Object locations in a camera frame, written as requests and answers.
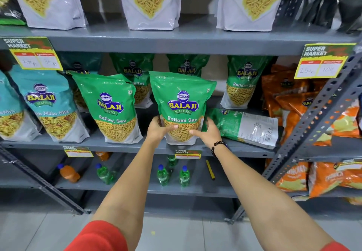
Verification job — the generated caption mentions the person's left hand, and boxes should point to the person's left hand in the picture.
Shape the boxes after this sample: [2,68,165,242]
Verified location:
[146,115,179,144]

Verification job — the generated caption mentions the person's right hand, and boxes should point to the person's right hand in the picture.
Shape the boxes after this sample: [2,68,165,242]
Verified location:
[189,117,224,148]

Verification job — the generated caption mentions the person's left forearm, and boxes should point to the person's left forearm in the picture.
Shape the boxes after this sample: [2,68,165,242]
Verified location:
[91,139,170,251]

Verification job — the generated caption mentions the person's right forearm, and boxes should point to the person's right forearm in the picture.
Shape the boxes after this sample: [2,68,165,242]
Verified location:
[212,144,344,251]

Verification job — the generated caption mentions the small yellow shelf label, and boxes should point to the small yellow shelf label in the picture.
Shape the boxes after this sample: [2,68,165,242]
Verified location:
[174,149,202,160]
[62,146,94,158]

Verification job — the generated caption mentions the yellow pen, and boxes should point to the yellow pen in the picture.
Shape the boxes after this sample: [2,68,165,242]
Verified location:
[206,159,216,180]

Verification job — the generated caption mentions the grey metal shelf rack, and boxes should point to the grey metal shelf rack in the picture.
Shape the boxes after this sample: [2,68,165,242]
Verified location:
[0,13,362,226]

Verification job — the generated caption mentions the pile of orange snack packets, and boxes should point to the pile of orange snack packets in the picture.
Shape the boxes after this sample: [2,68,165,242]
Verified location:
[261,64,362,147]

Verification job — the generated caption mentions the orange snack packet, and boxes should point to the orange snack packet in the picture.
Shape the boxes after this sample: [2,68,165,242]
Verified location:
[275,161,309,192]
[308,161,362,198]

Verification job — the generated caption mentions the dark teal snack pouch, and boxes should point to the dark teal snack pouch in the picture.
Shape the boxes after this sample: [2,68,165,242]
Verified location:
[57,52,103,113]

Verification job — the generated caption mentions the white snack pouch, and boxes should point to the white snack pouch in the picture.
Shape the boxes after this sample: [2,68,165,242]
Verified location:
[6,0,89,30]
[115,0,183,31]
[216,0,293,32]

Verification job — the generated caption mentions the grey slotted metal rack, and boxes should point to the grey slotted metal rack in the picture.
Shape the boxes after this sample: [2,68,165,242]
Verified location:
[230,0,362,225]

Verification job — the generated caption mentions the light teal snack pouch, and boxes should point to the light teal snack pouch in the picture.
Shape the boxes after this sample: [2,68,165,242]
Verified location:
[0,70,42,142]
[8,65,90,143]

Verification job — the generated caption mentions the red shirt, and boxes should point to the red shirt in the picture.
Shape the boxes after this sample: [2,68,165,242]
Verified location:
[64,220,352,251]

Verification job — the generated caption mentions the large yellow price tag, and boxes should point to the large yellow price tag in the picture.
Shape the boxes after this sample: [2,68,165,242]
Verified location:
[294,43,357,79]
[2,36,63,71]

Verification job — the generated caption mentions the dark green snack packets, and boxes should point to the dark green snack packets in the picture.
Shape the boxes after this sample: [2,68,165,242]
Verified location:
[299,0,362,34]

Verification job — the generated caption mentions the black and green snack pouch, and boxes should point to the black and green snack pouch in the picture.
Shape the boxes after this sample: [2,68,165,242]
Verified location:
[0,0,28,26]

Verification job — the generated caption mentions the black bead bracelet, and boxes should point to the black bead bracelet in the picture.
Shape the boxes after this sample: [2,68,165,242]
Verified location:
[211,141,228,158]

